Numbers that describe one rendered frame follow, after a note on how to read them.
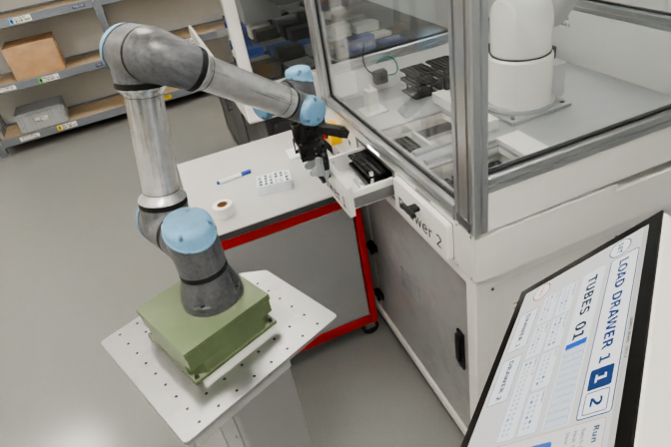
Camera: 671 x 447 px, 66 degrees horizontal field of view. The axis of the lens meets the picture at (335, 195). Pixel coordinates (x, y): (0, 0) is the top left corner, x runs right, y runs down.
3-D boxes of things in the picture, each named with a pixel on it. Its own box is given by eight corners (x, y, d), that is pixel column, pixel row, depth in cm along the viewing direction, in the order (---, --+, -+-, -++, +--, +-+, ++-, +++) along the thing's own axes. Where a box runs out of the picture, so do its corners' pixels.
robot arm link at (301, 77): (276, 71, 144) (299, 61, 148) (284, 108, 150) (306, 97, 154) (294, 75, 139) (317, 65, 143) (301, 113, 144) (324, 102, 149)
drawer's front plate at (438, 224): (447, 260, 133) (446, 226, 128) (395, 208, 157) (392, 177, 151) (453, 258, 134) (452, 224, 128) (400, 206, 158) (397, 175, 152)
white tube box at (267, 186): (259, 196, 187) (257, 187, 185) (258, 185, 194) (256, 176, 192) (293, 189, 188) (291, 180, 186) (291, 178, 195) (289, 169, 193)
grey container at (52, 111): (22, 135, 462) (13, 117, 453) (24, 124, 486) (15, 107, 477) (69, 121, 473) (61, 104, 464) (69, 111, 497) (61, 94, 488)
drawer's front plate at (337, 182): (350, 219, 156) (345, 188, 150) (318, 178, 180) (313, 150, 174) (356, 217, 156) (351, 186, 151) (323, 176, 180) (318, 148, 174)
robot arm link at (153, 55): (155, 20, 96) (335, 94, 131) (131, 16, 103) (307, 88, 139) (138, 81, 97) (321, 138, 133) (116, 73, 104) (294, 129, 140)
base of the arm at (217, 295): (200, 326, 121) (188, 294, 116) (173, 297, 132) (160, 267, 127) (254, 292, 128) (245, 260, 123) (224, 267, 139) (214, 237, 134)
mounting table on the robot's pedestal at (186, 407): (201, 475, 114) (185, 444, 107) (116, 370, 143) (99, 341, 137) (344, 346, 138) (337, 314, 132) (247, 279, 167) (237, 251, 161)
